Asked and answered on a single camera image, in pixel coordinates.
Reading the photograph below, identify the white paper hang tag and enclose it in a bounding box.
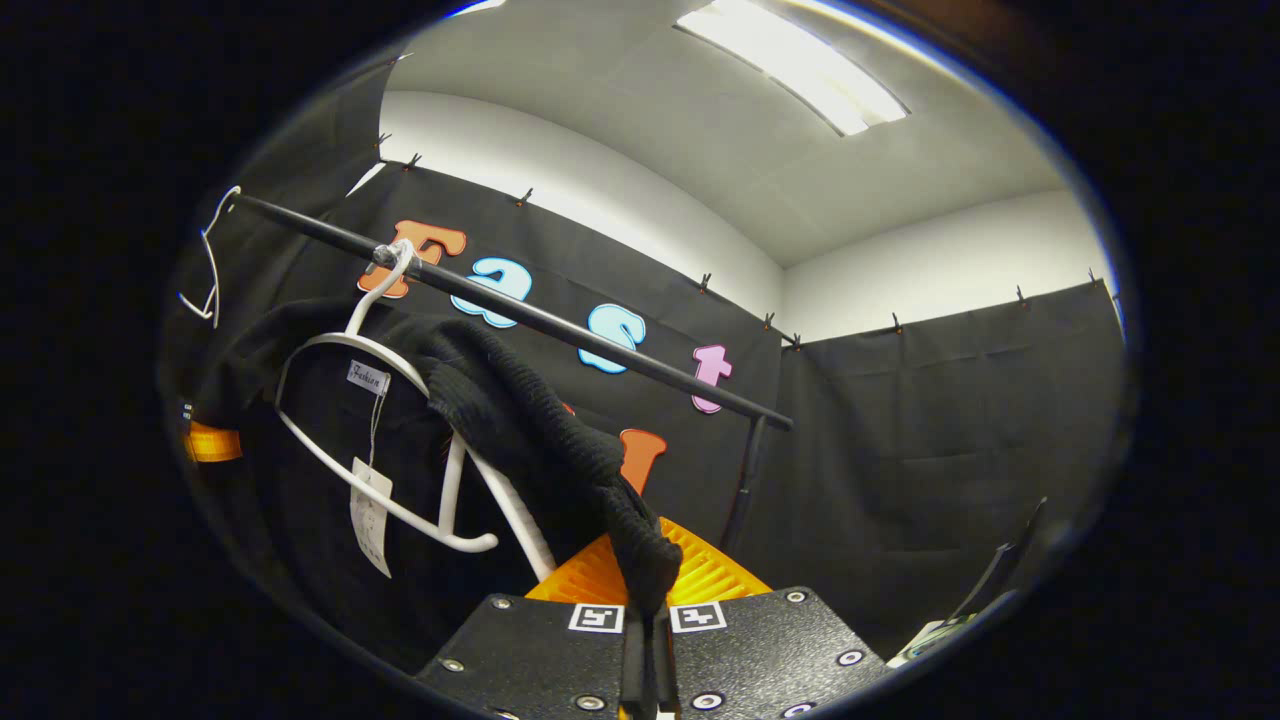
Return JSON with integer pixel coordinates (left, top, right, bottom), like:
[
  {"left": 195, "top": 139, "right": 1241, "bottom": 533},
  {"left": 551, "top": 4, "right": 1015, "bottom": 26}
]
[{"left": 349, "top": 457, "right": 394, "bottom": 579}]

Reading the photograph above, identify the black clothes rack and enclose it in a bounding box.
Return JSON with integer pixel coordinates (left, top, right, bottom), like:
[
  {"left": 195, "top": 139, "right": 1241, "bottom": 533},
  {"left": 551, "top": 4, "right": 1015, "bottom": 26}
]
[{"left": 232, "top": 193, "right": 796, "bottom": 553}]

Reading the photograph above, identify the black jacket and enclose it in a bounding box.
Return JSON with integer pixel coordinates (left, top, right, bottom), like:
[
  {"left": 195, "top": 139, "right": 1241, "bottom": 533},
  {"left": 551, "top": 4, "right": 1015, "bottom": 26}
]
[{"left": 190, "top": 297, "right": 684, "bottom": 676}]

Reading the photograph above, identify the white clothes hanger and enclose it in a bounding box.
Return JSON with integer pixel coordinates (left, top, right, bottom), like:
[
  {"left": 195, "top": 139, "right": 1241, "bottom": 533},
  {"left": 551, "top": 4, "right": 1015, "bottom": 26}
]
[
  {"left": 178, "top": 185, "right": 243, "bottom": 329},
  {"left": 273, "top": 238, "right": 556, "bottom": 583}
]

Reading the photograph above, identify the black backdrop cloth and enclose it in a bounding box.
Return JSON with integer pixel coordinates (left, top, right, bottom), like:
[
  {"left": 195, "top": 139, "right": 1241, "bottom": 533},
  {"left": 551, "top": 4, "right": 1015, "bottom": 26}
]
[
  {"left": 735, "top": 280, "right": 1131, "bottom": 661},
  {"left": 160, "top": 60, "right": 786, "bottom": 601}
]

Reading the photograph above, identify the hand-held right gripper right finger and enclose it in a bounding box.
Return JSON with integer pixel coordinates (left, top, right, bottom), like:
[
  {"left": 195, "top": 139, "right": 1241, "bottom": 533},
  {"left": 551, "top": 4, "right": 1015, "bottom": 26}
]
[{"left": 655, "top": 515, "right": 893, "bottom": 720}]

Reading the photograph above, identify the ceiling light panel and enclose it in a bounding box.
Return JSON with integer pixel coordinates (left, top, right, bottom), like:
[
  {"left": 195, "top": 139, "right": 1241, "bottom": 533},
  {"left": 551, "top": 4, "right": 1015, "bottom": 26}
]
[{"left": 675, "top": 0, "right": 909, "bottom": 138}]

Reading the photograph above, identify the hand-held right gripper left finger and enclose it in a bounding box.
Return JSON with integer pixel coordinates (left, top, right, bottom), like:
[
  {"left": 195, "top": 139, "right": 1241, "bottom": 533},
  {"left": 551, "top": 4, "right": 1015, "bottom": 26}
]
[{"left": 413, "top": 533, "right": 646, "bottom": 720}]

